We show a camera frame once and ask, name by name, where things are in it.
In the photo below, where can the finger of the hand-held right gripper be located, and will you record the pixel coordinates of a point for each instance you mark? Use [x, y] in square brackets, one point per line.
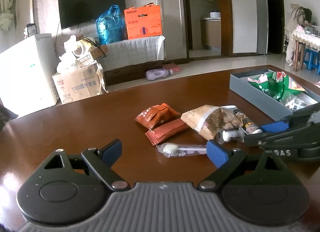
[275, 126]
[282, 138]

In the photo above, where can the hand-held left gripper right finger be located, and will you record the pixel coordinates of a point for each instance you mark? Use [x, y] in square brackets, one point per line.
[217, 153]

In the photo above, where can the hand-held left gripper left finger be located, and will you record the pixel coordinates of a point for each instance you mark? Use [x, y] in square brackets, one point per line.
[112, 151]

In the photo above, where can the white lollipop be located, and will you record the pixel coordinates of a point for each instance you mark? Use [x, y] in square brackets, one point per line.
[231, 136]

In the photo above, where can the dark chocolate bar packet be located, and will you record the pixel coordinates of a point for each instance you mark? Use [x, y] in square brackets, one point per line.
[246, 121]

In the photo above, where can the clear packet with blue print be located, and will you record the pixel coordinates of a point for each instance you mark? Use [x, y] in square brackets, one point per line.
[296, 102]

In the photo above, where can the white toothbrush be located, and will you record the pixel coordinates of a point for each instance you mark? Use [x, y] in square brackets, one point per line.
[182, 150]

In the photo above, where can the beige nut snack bag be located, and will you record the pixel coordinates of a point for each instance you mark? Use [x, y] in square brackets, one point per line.
[207, 119]

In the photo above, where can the green snack bag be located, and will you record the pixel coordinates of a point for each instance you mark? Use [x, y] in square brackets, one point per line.
[272, 84]

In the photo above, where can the grey box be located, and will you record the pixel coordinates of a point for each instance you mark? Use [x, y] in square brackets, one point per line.
[250, 89]

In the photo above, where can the long red snack bar packet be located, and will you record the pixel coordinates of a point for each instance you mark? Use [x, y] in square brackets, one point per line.
[167, 131]

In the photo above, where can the orange square snack packet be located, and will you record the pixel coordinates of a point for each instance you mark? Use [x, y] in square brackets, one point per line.
[156, 114]

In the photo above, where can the large cardboard box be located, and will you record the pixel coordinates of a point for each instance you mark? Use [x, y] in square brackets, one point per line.
[77, 84]

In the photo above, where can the blue stool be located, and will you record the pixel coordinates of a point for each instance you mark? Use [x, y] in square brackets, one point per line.
[311, 59]

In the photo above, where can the purple bottle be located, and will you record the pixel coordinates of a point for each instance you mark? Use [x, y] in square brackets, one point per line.
[157, 74]

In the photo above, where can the table with lace cloth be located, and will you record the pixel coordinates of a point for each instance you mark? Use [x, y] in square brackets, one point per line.
[306, 38]

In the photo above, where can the pink packet on floor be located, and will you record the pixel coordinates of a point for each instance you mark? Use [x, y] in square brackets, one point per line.
[172, 66]

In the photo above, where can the small cardboard box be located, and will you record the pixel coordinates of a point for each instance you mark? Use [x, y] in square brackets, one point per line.
[93, 53]

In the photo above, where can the cabinet with white cloth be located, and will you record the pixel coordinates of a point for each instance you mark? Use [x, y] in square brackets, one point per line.
[135, 52]

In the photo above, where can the grey refrigerator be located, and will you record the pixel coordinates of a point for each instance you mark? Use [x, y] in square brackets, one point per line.
[262, 24]

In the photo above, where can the white plastic bag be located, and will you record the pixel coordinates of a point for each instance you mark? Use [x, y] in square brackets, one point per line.
[66, 59]

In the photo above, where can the roll of tape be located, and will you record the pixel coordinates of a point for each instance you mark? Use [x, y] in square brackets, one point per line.
[81, 47]

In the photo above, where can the kitchen counter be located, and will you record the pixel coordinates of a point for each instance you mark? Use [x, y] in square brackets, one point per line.
[211, 33]

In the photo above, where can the white chest freezer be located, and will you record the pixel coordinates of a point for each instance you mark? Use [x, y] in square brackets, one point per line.
[25, 74]

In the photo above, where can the blue plastic bag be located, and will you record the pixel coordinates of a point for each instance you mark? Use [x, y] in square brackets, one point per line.
[110, 27]

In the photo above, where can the white pot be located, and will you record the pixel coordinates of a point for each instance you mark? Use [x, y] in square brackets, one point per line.
[215, 14]

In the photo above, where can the orange gift box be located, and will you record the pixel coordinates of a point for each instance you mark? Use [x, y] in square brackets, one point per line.
[143, 22]

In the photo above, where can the black television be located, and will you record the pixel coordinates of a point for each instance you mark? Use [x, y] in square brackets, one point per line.
[91, 3]

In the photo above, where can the beige curtain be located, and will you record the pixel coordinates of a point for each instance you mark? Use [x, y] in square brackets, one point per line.
[7, 2]

